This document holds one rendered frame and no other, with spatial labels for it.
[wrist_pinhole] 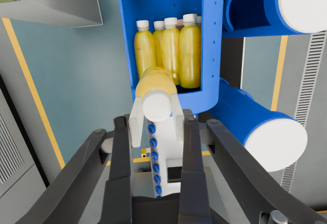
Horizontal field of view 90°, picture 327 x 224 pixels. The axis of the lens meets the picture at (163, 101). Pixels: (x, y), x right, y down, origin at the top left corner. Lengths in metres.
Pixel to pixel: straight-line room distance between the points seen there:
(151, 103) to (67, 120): 1.88
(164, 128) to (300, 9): 0.67
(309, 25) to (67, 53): 1.71
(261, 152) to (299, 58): 1.45
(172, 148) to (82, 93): 1.25
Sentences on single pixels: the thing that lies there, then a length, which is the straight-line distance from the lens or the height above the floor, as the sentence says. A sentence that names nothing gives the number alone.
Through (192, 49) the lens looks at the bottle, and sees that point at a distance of 0.49.
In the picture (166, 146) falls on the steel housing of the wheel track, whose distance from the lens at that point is 0.86.
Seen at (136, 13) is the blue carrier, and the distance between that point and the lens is 0.62.
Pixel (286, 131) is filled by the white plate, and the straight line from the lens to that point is 0.88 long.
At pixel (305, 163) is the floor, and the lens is 2.90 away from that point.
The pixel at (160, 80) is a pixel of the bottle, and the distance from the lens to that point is 0.24.
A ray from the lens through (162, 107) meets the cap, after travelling 0.21.
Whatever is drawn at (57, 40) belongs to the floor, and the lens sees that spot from 1.86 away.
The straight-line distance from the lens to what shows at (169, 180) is 0.79.
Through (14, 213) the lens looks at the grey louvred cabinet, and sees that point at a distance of 2.32.
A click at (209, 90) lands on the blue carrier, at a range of 0.46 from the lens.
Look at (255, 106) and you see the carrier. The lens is 0.93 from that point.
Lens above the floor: 1.62
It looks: 70 degrees down
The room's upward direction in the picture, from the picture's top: 174 degrees clockwise
